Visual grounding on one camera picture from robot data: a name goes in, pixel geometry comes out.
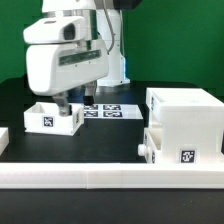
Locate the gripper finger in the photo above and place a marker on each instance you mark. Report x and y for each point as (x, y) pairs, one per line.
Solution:
(64, 107)
(90, 90)

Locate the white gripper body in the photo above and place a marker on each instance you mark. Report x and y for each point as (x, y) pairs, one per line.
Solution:
(55, 68)

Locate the white drawer tray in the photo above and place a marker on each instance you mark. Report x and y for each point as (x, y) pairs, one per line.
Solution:
(150, 149)
(44, 118)

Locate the white front drawer tray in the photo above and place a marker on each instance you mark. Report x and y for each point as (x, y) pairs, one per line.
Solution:
(150, 149)

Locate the white drawer cabinet box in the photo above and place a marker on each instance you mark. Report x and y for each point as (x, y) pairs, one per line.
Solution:
(192, 123)

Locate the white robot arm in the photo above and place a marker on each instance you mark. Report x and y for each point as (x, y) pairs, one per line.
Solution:
(104, 20)

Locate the white marker tag sheet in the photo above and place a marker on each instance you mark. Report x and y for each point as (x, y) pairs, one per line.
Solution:
(112, 111)

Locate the white block at left edge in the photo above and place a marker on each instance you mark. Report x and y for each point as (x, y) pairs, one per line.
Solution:
(4, 139)

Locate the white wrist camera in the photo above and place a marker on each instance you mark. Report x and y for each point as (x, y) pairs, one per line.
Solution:
(56, 30)

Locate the white fence wall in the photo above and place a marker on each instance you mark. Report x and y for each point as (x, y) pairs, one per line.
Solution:
(108, 175)

